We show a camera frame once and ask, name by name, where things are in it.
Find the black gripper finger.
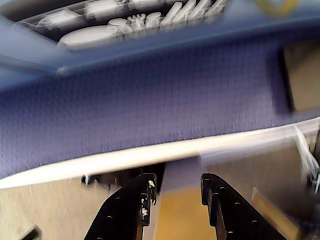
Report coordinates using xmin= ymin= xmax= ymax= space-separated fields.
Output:
xmin=200 ymin=172 xmax=286 ymax=240
xmin=83 ymin=172 xmax=158 ymax=240

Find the blue textured kitchen panel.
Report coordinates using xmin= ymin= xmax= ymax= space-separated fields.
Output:
xmin=0 ymin=0 xmax=320 ymax=181

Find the white cable tie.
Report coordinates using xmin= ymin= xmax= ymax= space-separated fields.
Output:
xmin=291 ymin=124 xmax=320 ymax=196

